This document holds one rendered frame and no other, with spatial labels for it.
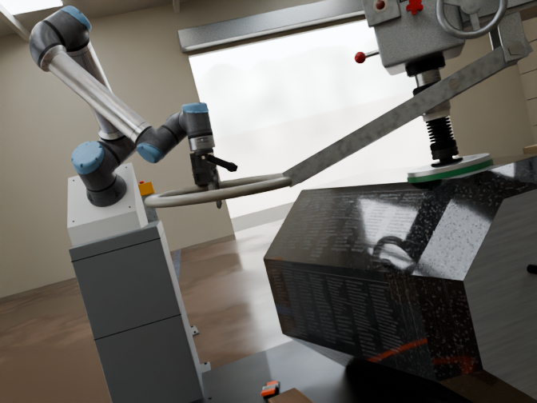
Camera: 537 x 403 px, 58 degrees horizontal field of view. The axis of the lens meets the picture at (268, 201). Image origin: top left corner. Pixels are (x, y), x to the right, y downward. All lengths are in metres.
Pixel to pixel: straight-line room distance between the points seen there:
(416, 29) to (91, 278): 1.70
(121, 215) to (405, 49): 1.54
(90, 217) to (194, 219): 6.03
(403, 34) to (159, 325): 1.65
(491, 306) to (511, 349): 0.11
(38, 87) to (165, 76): 2.00
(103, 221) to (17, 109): 6.56
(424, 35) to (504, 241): 0.52
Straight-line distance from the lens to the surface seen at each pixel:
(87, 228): 2.41
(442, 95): 1.33
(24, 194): 8.73
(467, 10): 1.24
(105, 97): 1.85
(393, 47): 1.29
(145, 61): 8.64
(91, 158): 2.27
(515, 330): 1.24
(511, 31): 1.33
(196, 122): 1.71
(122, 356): 2.40
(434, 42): 1.29
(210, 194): 1.28
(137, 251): 2.29
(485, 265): 1.17
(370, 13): 1.30
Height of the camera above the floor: 0.99
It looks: 4 degrees down
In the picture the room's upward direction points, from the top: 14 degrees counter-clockwise
